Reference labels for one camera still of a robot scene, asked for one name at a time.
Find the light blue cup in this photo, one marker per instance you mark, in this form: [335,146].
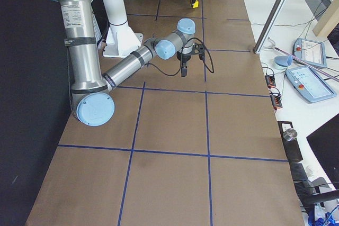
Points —
[282,62]

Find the metal cylinder weight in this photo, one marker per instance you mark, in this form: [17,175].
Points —
[289,134]

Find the near teach pendant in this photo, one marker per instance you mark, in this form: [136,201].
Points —
[309,84]

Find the teach pendant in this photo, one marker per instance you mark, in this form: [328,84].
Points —
[309,84]
[311,52]

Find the far teach pendant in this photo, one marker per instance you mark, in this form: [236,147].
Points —
[311,52]

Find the aluminium frame post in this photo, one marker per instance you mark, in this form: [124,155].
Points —
[277,7]

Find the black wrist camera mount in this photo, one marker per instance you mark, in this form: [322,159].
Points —
[198,49]

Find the black orange terminal block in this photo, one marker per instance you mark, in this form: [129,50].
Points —
[270,80]
[276,100]

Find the white pedestal column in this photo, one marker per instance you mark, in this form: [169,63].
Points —
[121,39]

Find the yellow wooden block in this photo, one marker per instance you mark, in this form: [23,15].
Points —
[195,4]

